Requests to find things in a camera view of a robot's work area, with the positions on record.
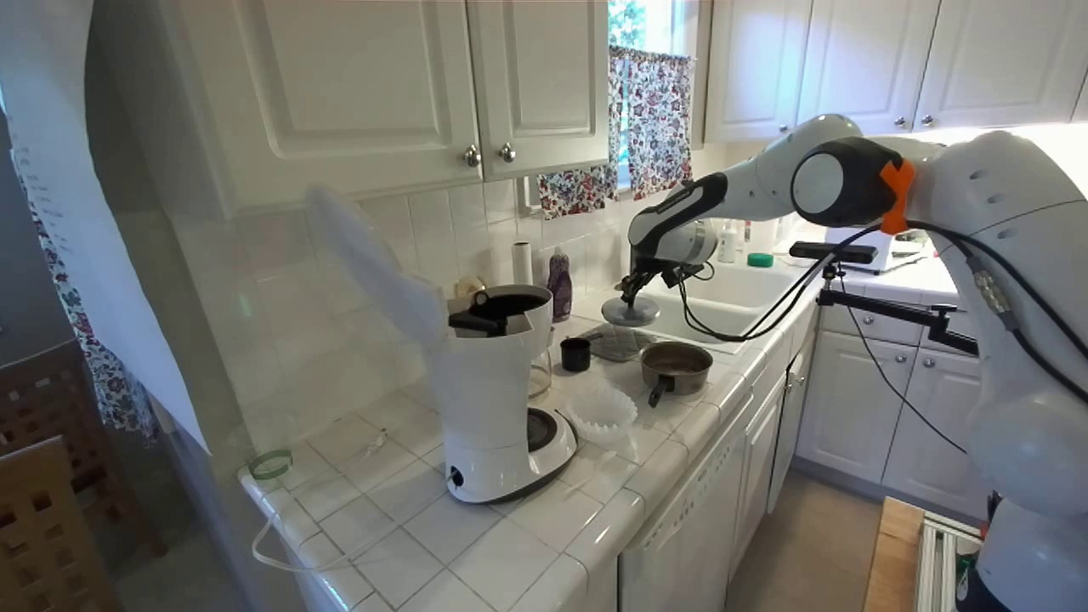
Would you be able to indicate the white sink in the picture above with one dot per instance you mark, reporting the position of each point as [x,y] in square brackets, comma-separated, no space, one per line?
[736,290]

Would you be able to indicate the black measuring cup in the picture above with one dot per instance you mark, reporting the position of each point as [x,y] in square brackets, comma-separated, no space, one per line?
[576,356]

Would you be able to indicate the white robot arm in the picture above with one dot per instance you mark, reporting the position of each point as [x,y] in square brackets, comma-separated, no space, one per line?
[999,226]

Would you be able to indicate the floral window curtain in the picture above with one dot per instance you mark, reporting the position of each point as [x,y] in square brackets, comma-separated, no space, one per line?
[651,122]

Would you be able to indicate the black stereo camera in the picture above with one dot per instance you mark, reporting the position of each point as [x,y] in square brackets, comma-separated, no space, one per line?
[834,251]

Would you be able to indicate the black camera boom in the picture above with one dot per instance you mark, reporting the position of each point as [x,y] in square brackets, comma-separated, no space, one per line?
[897,307]

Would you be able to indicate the white bottle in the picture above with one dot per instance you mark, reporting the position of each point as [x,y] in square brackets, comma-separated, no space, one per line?
[520,262]

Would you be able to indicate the white coffee maker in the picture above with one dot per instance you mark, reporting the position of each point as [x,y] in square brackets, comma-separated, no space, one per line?
[489,396]

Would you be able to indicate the wide white upper cabinet door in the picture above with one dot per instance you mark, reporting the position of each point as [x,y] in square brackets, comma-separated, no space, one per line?
[340,89]
[999,54]

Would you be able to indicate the white lower cabinet door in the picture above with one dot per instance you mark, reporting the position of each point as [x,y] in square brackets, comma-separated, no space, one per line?
[940,453]
[680,531]
[762,453]
[851,418]

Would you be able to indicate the narrow white upper cabinet door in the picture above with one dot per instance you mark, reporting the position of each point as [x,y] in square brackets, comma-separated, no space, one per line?
[544,70]
[871,54]
[752,70]

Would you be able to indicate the silver cabinet knob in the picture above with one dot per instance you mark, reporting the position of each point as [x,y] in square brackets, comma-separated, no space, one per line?
[471,153]
[508,151]

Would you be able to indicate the white sheer curtain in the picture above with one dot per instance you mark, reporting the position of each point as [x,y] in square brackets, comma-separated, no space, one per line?
[68,172]

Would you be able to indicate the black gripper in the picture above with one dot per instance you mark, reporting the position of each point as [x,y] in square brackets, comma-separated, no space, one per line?
[651,277]

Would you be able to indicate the white box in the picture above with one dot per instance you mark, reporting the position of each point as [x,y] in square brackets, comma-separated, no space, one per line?
[885,251]

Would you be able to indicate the wooden crate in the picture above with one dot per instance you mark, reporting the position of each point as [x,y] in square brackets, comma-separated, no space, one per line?
[46,531]

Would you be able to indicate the purple bottle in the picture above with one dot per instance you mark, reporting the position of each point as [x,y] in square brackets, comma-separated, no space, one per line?
[560,290]

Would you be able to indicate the green sponge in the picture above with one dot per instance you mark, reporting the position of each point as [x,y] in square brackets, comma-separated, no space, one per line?
[760,259]

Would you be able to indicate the aluminium rail frame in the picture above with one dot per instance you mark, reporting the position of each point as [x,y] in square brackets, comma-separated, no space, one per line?
[940,565]

